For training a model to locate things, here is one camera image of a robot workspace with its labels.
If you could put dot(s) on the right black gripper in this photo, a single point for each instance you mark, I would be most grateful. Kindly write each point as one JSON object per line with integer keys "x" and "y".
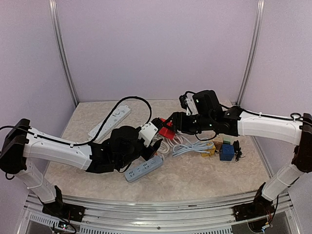
{"x": 179, "y": 124}

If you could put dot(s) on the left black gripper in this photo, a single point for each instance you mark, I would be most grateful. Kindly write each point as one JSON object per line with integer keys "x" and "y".
{"x": 152, "y": 150}

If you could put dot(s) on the red cube socket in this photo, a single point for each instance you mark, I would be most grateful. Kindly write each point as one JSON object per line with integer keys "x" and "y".
{"x": 165, "y": 131}

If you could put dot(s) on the beige cube socket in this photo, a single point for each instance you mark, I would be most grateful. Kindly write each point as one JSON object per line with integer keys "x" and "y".
{"x": 218, "y": 141}

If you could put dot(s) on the yellow cube socket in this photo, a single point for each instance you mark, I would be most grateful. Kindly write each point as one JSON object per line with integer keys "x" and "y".
{"x": 207, "y": 153}

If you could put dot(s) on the mint green USB charger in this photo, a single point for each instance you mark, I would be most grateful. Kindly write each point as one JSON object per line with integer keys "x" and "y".
{"x": 226, "y": 141}

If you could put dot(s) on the blue cube socket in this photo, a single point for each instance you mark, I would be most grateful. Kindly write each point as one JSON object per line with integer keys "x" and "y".
{"x": 226, "y": 152}

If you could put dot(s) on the black power adapter with cable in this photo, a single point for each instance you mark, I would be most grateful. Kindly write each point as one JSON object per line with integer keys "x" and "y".
{"x": 237, "y": 151}

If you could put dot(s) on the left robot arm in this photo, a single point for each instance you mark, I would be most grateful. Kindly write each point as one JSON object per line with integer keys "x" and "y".
{"x": 23, "y": 143}

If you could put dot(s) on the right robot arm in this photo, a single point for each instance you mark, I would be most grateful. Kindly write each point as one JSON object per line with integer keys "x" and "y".
{"x": 236, "y": 121}

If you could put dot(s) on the light blue power strip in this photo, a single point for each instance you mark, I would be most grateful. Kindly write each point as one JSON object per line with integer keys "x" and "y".
{"x": 143, "y": 169}

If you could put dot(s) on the long white power strip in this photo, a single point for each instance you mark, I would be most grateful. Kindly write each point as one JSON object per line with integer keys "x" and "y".
{"x": 118, "y": 115}

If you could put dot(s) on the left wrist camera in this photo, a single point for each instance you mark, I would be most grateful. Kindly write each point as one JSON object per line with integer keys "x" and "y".
{"x": 147, "y": 133}

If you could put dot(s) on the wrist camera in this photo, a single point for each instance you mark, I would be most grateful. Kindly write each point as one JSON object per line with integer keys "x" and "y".
{"x": 189, "y": 103}
{"x": 147, "y": 133}

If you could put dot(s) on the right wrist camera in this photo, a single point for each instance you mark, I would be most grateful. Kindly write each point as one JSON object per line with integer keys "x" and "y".
{"x": 189, "y": 103}

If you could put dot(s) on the aluminium front rail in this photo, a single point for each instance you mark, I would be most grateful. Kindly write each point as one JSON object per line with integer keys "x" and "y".
{"x": 204, "y": 216}

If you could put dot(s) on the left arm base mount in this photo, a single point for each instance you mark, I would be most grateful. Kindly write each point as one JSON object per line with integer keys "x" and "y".
{"x": 66, "y": 211}

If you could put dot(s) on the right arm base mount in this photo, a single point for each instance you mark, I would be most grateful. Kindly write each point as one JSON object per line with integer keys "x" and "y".
{"x": 252, "y": 210}

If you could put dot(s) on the right aluminium frame post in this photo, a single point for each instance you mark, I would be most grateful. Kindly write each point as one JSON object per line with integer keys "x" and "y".
{"x": 252, "y": 51}

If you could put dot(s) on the aluminium frame post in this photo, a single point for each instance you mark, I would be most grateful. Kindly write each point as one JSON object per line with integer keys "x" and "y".
{"x": 61, "y": 50}
{"x": 252, "y": 51}

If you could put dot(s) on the left aluminium frame post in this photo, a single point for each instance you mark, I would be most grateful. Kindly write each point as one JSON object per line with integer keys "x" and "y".
{"x": 61, "y": 50}

